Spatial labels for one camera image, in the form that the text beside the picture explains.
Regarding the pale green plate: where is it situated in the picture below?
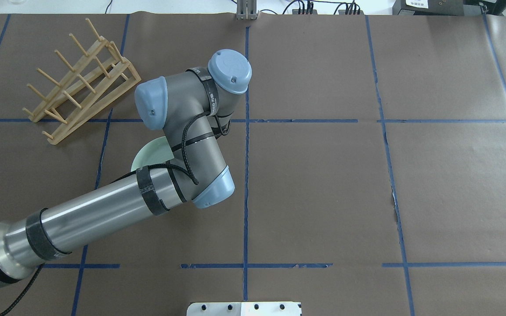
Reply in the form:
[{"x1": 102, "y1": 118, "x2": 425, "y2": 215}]
[{"x1": 130, "y1": 136, "x2": 174, "y2": 172}]

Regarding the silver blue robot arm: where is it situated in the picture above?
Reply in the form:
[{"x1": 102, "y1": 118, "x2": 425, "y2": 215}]
[{"x1": 0, "y1": 49, "x2": 252, "y2": 288}]

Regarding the wooden dish rack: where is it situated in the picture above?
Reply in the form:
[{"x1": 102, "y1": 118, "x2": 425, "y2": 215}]
[{"x1": 22, "y1": 18, "x2": 142, "y2": 145}]

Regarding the black desktop box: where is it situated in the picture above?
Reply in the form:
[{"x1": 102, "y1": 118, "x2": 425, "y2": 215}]
[{"x1": 392, "y1": 0, "x2": 464, "y2": 16}]

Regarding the aluminium frame post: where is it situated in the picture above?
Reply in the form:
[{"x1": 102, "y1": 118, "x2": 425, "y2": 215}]
[{"x1": 234, "y1": 0, "x2": 258, "y2": 21}]

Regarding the white pedestal column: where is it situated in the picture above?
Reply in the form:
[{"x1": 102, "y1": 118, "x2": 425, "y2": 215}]
[{"x1": 186, "y1": 301, "x2": 303, "y2": 316}]

